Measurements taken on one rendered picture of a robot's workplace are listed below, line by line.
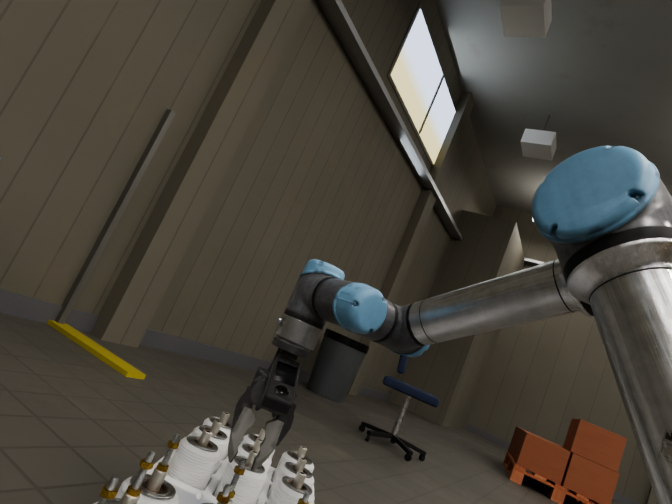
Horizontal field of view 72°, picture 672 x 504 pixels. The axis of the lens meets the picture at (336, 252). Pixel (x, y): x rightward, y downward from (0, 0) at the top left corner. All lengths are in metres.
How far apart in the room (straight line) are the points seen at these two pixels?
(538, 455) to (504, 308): 4.91
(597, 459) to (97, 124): 5.24
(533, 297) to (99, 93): 2.80
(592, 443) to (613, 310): 5.19
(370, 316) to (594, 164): 0.37
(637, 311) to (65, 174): 2.92
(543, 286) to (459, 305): 0.13
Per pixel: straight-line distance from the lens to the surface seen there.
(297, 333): 0.80
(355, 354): 5.06
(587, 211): 0.50
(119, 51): 3.22
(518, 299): 0.69
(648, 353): 0.46
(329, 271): 0.81
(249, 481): 1.14
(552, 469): 5.61
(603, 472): 5.69
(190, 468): 1.15
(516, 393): 10.23
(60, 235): 3.16
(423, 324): 0.77
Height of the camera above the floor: 0.58
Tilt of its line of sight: 10 degrees up
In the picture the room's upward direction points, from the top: 24 degrees clockwise
